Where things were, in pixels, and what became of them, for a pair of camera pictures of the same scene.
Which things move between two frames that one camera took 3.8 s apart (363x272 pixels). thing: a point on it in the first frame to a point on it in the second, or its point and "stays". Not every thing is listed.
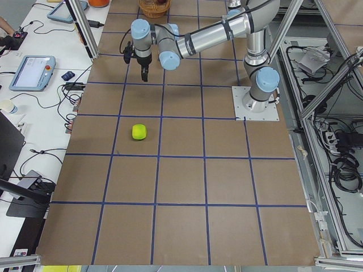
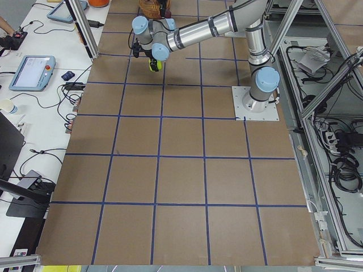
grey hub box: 27,182 stays
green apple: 139,131 to 159,65
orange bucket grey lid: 98,3 stays
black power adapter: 95,24 stays
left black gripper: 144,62 to 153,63
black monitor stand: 32,201 stays
